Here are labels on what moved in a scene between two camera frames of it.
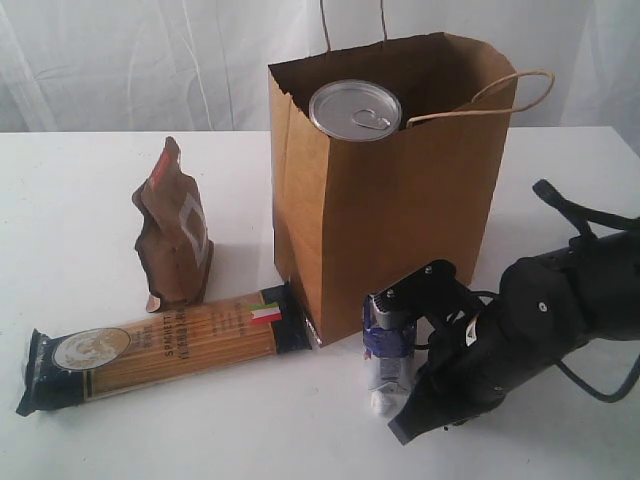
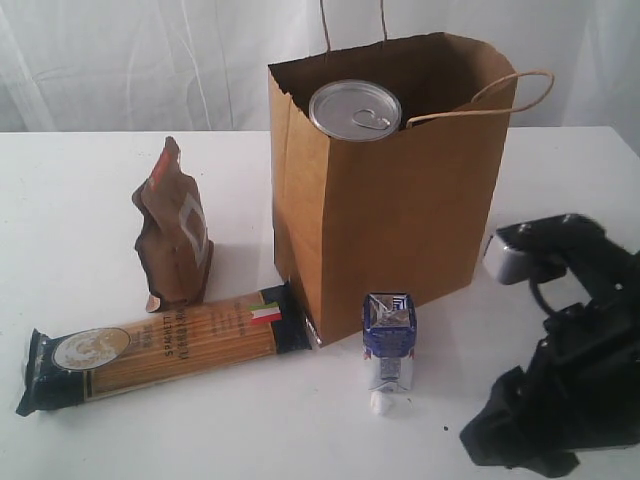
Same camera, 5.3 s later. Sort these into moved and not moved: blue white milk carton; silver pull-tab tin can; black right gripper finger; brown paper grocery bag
Moved: black right gripper finger
Not moved: brown paper grocery bag; blue white milk carton; silver pull-tab tin can
